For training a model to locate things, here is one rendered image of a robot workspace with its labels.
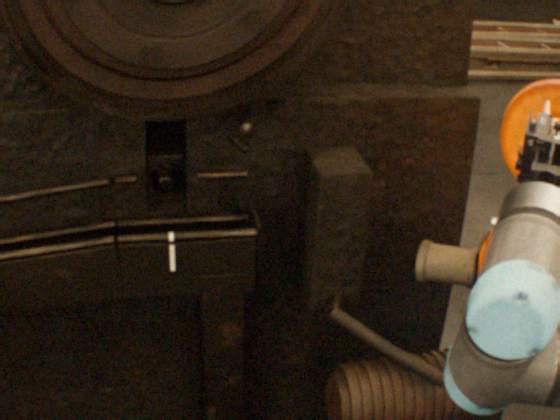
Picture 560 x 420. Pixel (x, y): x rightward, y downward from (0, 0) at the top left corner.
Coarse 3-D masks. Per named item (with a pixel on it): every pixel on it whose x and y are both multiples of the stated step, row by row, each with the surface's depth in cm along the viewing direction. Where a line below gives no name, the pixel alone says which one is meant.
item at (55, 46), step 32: (32, 0) 84; (288, 0) 89; (320, 0) 91; (64, 32) 85; (288, 32) 93; (64, 64) 89; (96, 64) 89; (128, 64) 88; (224, 64) 91; (256, 64) 94; (128, 96) 92; (160, 96) 93; (192, 96) 94
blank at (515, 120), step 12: (540, 84) 90; (552, 84) 89; (516, 96) 93; (528, 96) 91; (540, 96) 90; (552, 96) 90; (516, 108) 92; (528, 108) 91; (540, 108) 91; (552, 108) 90; (504, 120) 93; (516, 120) 93; (504, 132) 94; (516, 132) 93; (504, 144) 95; (516, 144) 94; (504, 156) 95; (516, 156) 95
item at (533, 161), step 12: (528, 120) 81; (540, 120) 82; (552, 120) 82; (528, 132) 83; (540, 132) 80; (552, 132) 82; (528, 144) 81; (540, 144) 80; (552, 144) 78; (528, 156) 81; (540, 156) 80; (552, 156) 79; (528, 168) 82; (540, 168) 75; (552, 168) 75; (516, 180) 85; (528, 180) 77; (540, 180) 77; (552, 180) 76
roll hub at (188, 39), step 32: (64, 0) 78; (96, 0) 80; (128, 0) 81; (160, 0) 80; (192, 0) 83; (224, 0) 83; (256, 0) 83; (96, 32) 81; (128, 32) 82; (160, 32) 84; (192, 32) 84; (224, 32) 84; (256, 32) 85; (160, 64) 85; (192, 64) 85
